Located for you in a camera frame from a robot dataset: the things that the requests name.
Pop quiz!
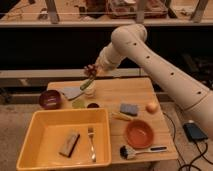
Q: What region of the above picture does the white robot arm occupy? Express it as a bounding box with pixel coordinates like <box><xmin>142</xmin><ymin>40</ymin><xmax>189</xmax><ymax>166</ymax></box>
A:
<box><xmin>96</xmin><ymin>24</ymin><xmax>213</xmax><ymax>140</ymax></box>

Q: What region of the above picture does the purple bowl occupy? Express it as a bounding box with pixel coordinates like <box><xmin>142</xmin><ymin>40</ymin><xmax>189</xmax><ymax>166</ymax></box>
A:
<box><xmin>39</xmin><ymin>90</ymin><xmax>61</xmax><ymax>110</ymax></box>

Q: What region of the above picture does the orange bowl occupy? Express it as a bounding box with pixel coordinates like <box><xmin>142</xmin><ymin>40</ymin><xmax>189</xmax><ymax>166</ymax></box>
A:
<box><xmin>124</xmin><ymin>120</ymin><xmax>154</xmax><ymax>149</ymax></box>

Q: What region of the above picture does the green cucumber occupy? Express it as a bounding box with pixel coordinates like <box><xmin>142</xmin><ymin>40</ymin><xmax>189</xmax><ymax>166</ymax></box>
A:
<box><xmin>80</xmin><ymin>76</ymin><xmax>96</xmax><ymax>91</ymax></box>

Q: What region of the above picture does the white cup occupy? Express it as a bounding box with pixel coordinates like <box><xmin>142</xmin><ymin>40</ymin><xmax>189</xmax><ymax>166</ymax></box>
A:
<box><xmin>84</xmin><ymin>82</ymin><xmax>96</xmax><ymax>98</ymax></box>

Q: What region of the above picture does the small dark cup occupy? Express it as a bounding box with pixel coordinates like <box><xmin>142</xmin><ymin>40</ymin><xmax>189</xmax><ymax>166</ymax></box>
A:
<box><xmin>87</xmin><ymin>103</ymin><xmax>100</xmax><ymax>108</ymax></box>

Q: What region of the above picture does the green lime slice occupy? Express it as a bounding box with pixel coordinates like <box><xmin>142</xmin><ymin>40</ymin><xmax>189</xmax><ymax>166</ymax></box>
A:
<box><xmin>72</xmin><ymin>99</ymin><xmax>85</xmax><ymax>109</ymax></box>

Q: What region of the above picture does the yellow banana piece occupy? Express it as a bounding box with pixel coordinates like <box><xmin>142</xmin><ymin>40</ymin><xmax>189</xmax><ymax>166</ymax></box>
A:
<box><xmin>112</xmin><ymin>113</ymin><xmax>133</xmax><ymax>121</ymax></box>

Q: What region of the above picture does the blue sponge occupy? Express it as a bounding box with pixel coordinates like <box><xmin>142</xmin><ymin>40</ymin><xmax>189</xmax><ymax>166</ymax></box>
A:
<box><xmin>120</xmin><ymin>103</ymin><xmax>139</xmax><ymax>116</ymax></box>

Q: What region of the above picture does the silver fork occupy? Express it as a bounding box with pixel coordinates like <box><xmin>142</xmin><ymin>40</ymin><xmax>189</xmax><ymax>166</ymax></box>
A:
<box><xmin>88</xmin><ymin>127</ymin><xmax>96</xmax><ymax>163</ymax></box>

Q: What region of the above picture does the yellow onion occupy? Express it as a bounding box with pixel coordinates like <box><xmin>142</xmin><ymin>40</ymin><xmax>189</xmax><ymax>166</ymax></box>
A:
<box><xmin>145</xmin><ymin>102</ymin><xmax>158</xmax><ymax>114</ymax></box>

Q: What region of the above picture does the wooden table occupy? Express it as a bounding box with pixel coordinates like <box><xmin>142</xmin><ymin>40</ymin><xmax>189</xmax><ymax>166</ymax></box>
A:
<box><xmin>46</xmin><ymin>77</ymin><xmax>179</xmax><ymax>166</ymax></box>

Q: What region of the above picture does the yellow plastic tub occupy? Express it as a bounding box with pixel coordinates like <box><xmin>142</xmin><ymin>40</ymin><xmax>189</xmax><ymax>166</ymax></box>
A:
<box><xmin>16</xmin><ymin>108</ymin><xmax>111</xmax><ymax>171</ymax></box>

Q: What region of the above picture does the wooden block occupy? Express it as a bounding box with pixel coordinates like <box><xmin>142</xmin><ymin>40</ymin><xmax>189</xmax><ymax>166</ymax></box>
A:
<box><xmin>59</xmin><ymin>131</ymin><xmax>80</xmax><ymax>157</ymax></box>

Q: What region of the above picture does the black dish brush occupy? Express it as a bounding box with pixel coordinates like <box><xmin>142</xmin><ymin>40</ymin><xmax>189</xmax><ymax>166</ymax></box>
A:
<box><xmin>120</xmin><ymin>145</ymin><xmax>167</xmax><ymax>160</ymax></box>

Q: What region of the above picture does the black device box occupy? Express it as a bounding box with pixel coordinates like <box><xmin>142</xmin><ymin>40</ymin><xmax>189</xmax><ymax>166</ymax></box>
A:
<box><xmin>183</xmin><ymin>122</ymin><xmax>208</xmax><ymax>142</ymax></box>

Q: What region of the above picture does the black cable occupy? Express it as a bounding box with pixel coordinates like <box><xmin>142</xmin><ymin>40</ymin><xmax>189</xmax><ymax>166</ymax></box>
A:
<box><xmin>163</xmin><ymin>111</ymin><xmax>213</xmax><ymax>171</ymax></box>

